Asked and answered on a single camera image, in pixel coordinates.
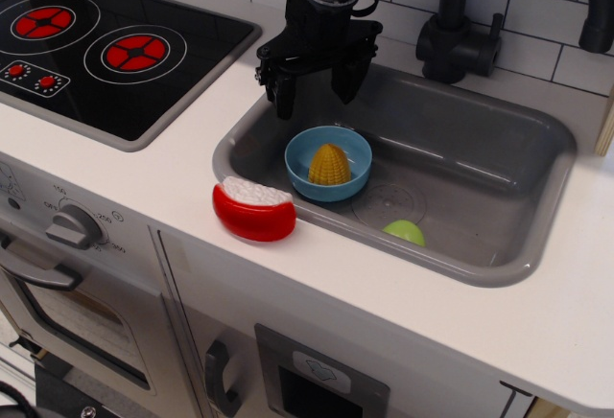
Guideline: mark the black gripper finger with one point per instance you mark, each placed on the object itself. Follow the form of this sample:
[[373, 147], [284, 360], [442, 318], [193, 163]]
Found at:
[[280, 90], [348, 76]]

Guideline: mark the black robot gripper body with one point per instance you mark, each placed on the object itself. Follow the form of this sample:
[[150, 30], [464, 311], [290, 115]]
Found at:
[[318, 34]]

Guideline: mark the yellow toy corn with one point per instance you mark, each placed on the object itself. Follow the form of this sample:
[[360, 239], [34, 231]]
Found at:
[[329, 166]]

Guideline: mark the blue plastic bowl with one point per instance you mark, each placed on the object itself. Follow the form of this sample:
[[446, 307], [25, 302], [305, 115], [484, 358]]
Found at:
[[302, 148]]

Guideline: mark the red toy rice bowl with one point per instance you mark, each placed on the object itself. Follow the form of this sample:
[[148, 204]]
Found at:
[[253, 211]]

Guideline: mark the grey toy sink basin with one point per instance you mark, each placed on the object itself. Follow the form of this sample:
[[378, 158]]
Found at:
[[479, 176]]

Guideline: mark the black toy faucet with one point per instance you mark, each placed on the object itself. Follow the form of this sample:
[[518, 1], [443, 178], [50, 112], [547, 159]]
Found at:
[[450, 47]]

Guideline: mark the green toy fruit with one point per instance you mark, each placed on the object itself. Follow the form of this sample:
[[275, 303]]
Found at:
[[406, 230]]

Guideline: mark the black toy stovetop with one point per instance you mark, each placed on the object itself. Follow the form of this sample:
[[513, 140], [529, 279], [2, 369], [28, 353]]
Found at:
[[116, 71]]

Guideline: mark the grey oven knob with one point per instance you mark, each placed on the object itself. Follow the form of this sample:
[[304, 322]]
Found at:
[[72, 226]]

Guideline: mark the grey dishwasher control panel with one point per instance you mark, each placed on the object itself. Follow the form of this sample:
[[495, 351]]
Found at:
[[302, 382]]

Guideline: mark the toy oven door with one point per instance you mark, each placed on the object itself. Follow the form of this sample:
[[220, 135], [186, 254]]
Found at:
[[111, 328]]

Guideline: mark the grey dishwasher door handle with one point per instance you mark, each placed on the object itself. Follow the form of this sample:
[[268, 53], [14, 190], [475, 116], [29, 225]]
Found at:
[[224, 401]]

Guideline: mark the grey oven door handle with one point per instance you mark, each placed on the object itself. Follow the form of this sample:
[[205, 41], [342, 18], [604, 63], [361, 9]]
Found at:
[[59, 277]]

